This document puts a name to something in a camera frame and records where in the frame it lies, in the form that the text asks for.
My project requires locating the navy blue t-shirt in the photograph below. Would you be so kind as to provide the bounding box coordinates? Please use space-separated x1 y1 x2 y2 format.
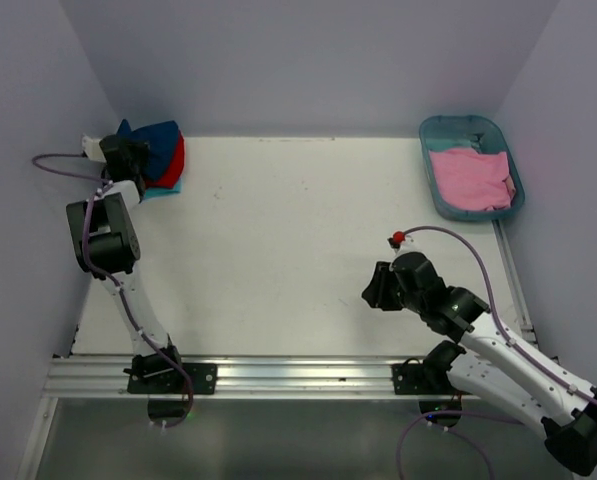
116 119 180 182

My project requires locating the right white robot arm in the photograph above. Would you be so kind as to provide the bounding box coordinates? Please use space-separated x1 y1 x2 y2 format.
361 251 597 477

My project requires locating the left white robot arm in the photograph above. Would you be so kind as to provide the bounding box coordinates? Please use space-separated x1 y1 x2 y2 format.
66 135 186 394

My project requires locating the teal folded t-shirt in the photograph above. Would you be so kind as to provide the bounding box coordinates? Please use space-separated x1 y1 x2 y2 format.
143 179 182 201

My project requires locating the red folded t-shirt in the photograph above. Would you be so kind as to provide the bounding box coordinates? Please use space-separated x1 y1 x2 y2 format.
146 133 185 190

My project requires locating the pink t-shirt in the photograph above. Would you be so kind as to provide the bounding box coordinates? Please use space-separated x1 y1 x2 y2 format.
429 147 516 212

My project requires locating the teal plastic basket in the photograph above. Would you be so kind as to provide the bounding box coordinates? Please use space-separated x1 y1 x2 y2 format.
418 115 525 222

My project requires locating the teal t-shirt in basket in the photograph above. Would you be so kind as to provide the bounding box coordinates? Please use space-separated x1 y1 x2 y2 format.
426 133 483 152

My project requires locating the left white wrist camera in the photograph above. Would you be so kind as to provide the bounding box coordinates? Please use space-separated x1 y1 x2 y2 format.
81 134 106 163

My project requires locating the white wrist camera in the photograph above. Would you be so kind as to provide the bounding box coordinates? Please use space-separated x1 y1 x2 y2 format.
81 134 106 163
388 231 422 258

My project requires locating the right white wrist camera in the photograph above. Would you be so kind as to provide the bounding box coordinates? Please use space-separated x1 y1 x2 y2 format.
388 231 422 258

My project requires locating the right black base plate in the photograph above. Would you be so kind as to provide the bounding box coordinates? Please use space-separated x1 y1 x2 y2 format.
390 358 458 395

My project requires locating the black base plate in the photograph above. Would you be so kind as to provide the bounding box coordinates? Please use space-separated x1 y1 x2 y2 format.
390 358 458 395
124 362 218 395

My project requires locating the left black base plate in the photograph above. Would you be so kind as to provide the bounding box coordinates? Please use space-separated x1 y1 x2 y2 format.
124 362 218 395

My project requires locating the aluminium mounting rail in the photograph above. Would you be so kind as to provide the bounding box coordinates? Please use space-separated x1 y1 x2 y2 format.
45 226 528 399

